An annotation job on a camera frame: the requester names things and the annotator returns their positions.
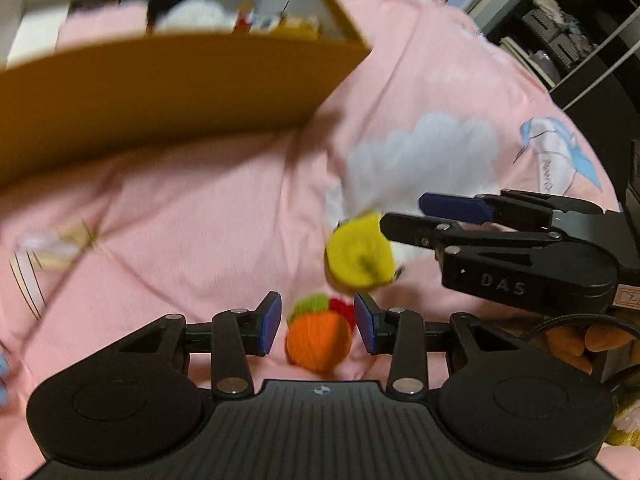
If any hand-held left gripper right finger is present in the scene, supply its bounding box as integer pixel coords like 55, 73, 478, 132
353, 292, 523, 397

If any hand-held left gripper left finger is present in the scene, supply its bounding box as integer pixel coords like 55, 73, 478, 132
120, 291, 282, 401

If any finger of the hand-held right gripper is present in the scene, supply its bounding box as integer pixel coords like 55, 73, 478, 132
379, 212, 563, 263
419, 189, 606, 233

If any orange crochet fruit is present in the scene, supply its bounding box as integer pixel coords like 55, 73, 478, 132
285, 294, 357, 375

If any yellow round pouch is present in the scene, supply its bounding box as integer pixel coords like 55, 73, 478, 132
325, 211, 407, 291

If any brown plush toy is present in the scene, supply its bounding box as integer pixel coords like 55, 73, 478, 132
272, 12, 322, 40

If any brown cardboard box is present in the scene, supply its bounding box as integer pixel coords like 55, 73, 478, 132
0, 0, 373, 188

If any pink wallet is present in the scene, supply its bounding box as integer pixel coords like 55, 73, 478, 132
57, 2, 161, 50

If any person's right hand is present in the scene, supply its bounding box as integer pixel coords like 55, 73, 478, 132
545, 321, 633, 376

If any purple pot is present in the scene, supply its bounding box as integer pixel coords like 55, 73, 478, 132
529, 49, 562, 87

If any black shelf unit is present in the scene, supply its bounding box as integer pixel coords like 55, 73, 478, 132
420, 0, 640, 113

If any black cable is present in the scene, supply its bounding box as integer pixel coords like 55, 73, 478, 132
522, 311, 640, 356

